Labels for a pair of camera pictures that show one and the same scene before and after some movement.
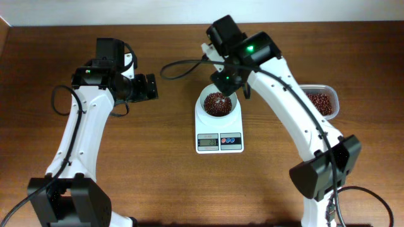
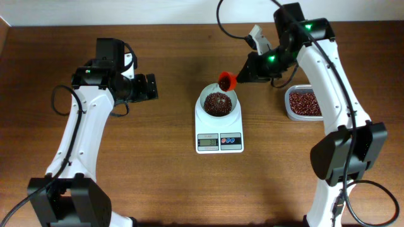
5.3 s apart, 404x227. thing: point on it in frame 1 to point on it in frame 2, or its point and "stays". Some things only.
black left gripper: (151, 86) stays
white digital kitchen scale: (219, 135) stays
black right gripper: (225, 83) to (251, 67)
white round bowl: (213, 103) stays
